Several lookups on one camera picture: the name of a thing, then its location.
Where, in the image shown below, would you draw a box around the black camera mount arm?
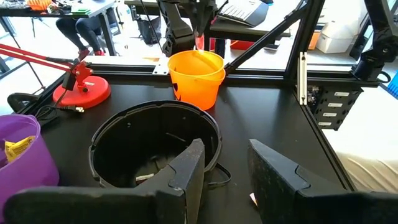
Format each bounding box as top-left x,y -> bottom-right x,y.
350,0 -> 398,83

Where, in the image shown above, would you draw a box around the blue item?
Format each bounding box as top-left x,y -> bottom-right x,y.
387,70 -> 398,100

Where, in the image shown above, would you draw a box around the black bag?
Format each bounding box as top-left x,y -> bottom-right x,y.
136,15 -> 163,45

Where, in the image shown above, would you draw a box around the black jack-o-lantern bucket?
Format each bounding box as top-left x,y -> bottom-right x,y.
88,99 -> 233,191

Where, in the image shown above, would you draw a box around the black frame corner bracket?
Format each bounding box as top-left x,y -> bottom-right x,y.
6,92 -> 41,113

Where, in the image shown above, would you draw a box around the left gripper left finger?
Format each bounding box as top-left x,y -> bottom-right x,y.
135,138 -> 206,224

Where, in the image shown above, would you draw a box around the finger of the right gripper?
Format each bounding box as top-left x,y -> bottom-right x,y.
199,0 -> 218,35
182,0 -> 200,35

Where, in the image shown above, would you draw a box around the red desk lamp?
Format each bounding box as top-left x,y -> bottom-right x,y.
0,43 -> 112,110

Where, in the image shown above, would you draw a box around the grey laptop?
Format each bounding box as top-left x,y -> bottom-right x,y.
216,0 -> 270,27

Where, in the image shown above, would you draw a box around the grey side desk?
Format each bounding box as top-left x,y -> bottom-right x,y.
124,0 -> 292,40

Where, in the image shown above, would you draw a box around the black perforated labelled panel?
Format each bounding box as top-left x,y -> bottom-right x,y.
306,84 -> 364,131

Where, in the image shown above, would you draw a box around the white storage boxes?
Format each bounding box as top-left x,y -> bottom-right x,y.
315,18 -> 359,54

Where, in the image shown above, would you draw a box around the grey work table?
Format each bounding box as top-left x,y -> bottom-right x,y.
0,0 -> 121,57

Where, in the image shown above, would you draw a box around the black aluminium table frame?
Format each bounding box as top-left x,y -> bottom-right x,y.
15,0 -> 383,192

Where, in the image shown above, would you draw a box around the silver mounting plate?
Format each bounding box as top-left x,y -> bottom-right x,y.
152,55 -> 170,76

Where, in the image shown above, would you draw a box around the orange box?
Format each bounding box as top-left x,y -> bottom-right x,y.
307,30 -> 321,50

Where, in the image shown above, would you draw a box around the silver post bracket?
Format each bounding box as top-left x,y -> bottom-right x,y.
297,51 -> 309,106

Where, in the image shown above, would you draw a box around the purple plastic bucket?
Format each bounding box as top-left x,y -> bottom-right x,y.
0,114 -> 60,215

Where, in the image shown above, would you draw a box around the red floor box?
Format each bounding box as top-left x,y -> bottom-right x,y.
195,33 -> 265,51

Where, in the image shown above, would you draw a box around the green flat item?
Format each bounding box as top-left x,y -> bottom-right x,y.
70,7 -> 91,16

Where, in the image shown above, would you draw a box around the orange jack-o-lantern bucket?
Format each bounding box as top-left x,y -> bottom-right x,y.
167,49 -> 226,111

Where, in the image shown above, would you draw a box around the orange ridged tray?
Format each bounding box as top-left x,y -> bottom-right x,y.
27,0 -> 53,12

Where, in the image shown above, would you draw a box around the black lamp power cable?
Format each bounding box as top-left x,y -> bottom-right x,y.
34,104 -> 85,126

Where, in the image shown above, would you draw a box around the person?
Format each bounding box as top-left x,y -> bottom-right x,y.
55,0 -> 108,57

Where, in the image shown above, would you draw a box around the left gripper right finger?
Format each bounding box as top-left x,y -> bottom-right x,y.
248,139 -> 354,224

